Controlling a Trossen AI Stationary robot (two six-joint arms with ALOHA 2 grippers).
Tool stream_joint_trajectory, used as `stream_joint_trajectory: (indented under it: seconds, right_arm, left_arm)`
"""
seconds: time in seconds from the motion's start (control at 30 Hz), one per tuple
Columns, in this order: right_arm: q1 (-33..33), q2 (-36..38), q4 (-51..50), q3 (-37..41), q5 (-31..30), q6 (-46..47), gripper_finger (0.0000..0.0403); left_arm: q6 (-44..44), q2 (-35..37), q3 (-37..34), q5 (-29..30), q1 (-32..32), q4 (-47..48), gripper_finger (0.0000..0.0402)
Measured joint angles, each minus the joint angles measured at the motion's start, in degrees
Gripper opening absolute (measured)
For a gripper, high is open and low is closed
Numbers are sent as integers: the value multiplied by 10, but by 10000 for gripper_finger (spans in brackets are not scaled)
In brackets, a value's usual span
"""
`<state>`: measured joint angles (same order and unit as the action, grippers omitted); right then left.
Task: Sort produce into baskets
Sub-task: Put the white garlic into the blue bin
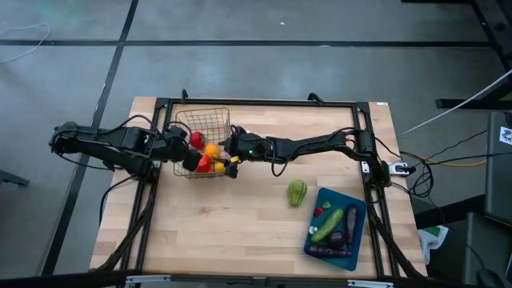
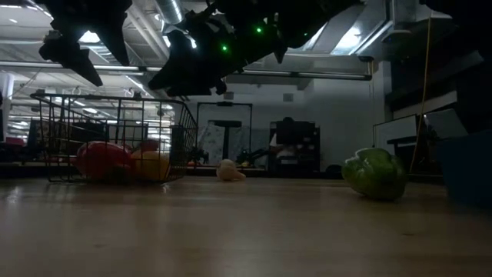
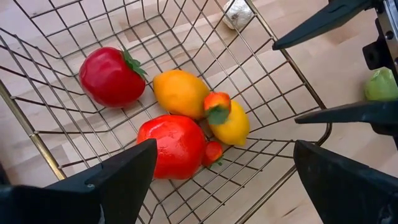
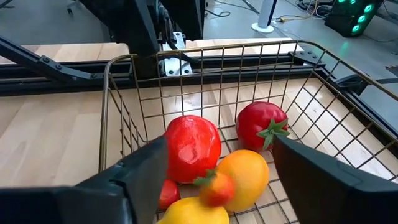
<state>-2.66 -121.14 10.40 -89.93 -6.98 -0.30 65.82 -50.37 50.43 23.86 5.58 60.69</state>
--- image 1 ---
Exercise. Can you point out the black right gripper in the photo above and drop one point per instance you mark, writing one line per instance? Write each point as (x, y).
(252, 149)

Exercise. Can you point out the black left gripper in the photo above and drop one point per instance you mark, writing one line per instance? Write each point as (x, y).
(172, 146)

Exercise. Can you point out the red bell pepper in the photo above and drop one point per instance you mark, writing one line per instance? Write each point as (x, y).
(204, 165)

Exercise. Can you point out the yellow lemon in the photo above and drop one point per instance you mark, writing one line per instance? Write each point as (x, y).
(219, 167)

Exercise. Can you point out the orange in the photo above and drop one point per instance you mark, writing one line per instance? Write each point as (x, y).
(212, 150)

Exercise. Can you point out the large red tomato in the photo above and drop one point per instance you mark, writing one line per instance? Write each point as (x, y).
(197, 140)

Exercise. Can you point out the green bell pepper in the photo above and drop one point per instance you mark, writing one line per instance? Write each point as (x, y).
(297, 193)

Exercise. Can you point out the small red radish green stem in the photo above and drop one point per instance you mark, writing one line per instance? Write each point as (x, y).
(318, 211)

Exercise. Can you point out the white garlic bulb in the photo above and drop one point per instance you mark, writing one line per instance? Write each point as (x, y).
(312, 230)

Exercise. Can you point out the green cucumber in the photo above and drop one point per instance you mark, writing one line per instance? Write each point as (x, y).
(328, 226)

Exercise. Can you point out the long purple eggplant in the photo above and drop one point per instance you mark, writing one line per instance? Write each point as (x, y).
(326, 252)
(351, 224)

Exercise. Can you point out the round dark purple eggplant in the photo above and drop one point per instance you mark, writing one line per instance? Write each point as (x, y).
(337, 239)

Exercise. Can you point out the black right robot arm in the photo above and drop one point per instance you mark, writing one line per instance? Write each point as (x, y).
(312, 142)

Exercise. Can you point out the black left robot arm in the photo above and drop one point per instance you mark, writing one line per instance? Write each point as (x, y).
(100, 140)

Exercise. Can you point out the blue plastic tray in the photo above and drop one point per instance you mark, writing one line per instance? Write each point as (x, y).
(358, 260)

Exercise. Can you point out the white power adapter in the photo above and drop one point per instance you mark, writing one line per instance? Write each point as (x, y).
(400, 169)

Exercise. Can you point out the white and green device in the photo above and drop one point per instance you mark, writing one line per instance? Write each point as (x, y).
(434, 238)

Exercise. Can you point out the black equipment case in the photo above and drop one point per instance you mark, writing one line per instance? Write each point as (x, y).
(498, 180)

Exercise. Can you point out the black desk legs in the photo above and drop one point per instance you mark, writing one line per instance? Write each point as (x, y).
(496, 28)

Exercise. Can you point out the black aluminium table frame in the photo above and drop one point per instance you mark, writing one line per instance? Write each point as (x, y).
(260, 102)

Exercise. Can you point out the black frame clamp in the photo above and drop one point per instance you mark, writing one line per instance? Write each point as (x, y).
(184, 95)
(316, 97)

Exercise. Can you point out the silver table bracket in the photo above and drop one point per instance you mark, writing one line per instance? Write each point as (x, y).
(370, 284)

